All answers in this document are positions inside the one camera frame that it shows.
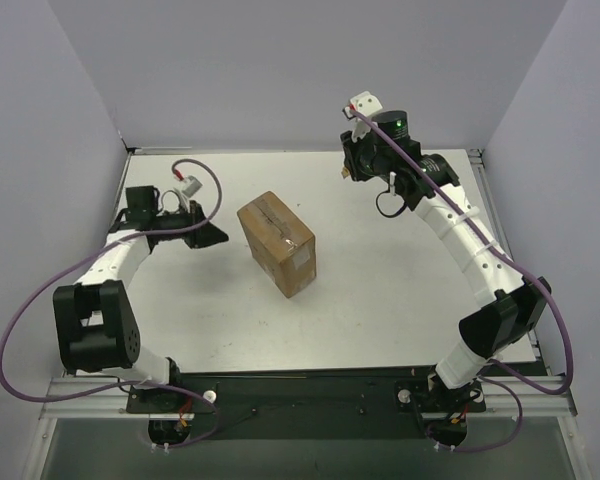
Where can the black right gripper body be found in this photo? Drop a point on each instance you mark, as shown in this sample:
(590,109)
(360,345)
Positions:
(350,157)

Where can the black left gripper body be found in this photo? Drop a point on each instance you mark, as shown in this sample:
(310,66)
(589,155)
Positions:
(196,226)

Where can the brown cardboard express box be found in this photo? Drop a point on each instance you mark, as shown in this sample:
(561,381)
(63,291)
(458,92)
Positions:
(280,242)

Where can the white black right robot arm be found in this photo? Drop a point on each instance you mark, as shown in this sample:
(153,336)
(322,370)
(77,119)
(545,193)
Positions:
(509,306)

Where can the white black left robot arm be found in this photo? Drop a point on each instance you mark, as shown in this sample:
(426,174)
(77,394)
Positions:
(96,327)

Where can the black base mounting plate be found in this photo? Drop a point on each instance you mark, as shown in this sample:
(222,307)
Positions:
(431,403)

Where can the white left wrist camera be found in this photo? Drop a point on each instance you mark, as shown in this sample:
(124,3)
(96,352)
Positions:
(189,186)

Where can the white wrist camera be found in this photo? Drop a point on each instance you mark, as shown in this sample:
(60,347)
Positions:
(366,104)
(189,186)

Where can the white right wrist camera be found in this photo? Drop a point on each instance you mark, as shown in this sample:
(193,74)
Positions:
(366,104)

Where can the aluminium table edge rail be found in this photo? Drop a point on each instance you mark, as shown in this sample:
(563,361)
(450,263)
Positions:
(476,160)

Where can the aluminium front frame rail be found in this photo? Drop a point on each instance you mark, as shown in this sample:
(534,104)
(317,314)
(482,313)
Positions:
(504,396)

